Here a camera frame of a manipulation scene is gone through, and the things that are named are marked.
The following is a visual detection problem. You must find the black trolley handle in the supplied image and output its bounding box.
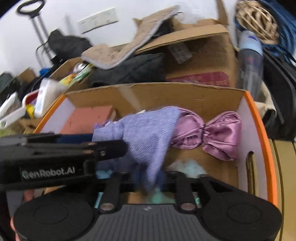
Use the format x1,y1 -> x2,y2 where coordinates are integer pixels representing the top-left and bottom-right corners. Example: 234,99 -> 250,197
16,0 -> 59,68

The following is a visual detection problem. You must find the small brown cardboard box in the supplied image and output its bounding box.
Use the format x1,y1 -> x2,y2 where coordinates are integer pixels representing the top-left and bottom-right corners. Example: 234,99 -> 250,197
18,57 -> 89,133

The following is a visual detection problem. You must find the person left hand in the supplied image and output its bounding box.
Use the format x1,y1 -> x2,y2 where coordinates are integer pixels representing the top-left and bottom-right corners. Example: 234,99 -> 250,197
9,189 -> 35,241

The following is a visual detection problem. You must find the dark blue cloth bag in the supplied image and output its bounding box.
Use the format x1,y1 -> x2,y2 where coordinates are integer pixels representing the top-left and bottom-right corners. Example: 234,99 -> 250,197
234,1 -> 295,66

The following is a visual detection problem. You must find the purple knit cloth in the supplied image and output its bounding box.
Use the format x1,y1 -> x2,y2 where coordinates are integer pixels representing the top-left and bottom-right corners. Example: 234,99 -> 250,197
92,106 -> 181,192

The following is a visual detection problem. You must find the white tube bottle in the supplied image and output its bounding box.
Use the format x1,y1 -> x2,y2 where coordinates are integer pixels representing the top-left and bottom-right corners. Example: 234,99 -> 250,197
1,92 -> 26,130

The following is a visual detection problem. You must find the red cardboard tray box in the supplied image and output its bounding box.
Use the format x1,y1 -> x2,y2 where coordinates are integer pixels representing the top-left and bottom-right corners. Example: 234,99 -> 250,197
36,82 -> 278,205

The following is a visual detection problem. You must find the white label bottle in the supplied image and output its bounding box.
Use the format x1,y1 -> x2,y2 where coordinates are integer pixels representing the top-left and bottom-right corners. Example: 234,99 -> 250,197
34,78 -> 67,118

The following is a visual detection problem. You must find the blue plush monster toy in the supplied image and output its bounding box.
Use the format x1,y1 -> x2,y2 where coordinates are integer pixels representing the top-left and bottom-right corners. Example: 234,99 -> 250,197
94,158 -> 208,205

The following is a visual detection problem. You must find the large brown cardboard box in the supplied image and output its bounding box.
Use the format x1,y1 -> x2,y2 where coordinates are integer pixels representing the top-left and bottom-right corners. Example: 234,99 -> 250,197
136,1 -> 237,88

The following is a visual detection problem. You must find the pink layered sponge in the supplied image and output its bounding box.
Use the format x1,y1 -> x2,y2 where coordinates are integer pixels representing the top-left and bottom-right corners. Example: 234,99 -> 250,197
60,105 -> 116,135

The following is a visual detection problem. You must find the white wall socket strip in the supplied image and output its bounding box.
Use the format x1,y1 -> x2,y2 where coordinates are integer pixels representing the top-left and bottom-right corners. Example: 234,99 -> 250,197
77,7 -> 118,34

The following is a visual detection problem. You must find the black bag on trolley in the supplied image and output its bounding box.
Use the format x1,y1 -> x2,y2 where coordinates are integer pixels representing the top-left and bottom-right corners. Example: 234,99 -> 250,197
48,29 -> 93,60

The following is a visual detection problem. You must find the woven rattan ball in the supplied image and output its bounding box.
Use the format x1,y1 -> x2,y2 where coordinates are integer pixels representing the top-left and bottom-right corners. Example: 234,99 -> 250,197
235,1 -> 280,45

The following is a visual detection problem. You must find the blue water bottle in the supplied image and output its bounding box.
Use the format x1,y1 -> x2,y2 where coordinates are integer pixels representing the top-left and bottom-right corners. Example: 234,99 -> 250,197
236,31 -> 263,101

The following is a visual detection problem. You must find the pink satin scrunchie bonnet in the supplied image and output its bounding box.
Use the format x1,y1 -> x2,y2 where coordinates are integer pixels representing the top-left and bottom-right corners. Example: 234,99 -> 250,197
171,108 -> 242,161

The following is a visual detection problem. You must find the beige mat cloth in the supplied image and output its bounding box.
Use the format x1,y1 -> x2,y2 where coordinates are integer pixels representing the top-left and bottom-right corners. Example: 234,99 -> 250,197
81,5 -> 179,70

